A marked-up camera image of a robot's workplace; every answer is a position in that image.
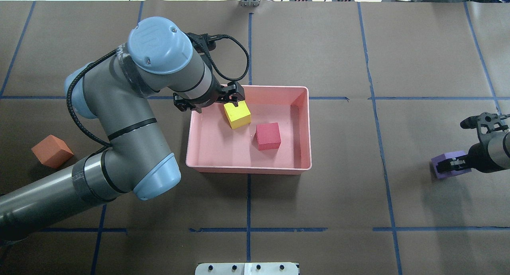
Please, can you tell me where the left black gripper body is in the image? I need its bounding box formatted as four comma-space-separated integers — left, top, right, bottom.
173, 86, 228, 113

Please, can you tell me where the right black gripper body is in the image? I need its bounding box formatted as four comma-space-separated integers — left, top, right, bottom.
460, 112, 510, 144

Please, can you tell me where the yellow-green foam block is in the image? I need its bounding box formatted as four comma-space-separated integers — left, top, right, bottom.
223, 100, 251, 130

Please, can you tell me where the purple foam block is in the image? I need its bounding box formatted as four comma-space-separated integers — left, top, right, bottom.
431, 150, 472, 179

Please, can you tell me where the pink foam block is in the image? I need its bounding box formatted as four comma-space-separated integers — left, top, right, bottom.
255, 122, 282, 150

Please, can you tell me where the orange foam block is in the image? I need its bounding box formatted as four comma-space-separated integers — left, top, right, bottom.
31, 135, 74, 169

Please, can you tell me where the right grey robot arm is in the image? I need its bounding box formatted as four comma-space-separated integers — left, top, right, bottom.
431, 112, 510, 179

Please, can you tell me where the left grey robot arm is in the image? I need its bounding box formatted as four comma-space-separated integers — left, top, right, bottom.
0, 17, 245, 246

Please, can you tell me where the pink plastic bin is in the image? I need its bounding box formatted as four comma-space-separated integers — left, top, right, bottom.
186, 85, 313, 175

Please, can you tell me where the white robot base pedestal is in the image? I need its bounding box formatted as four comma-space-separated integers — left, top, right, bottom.
195, 262, 300, 275

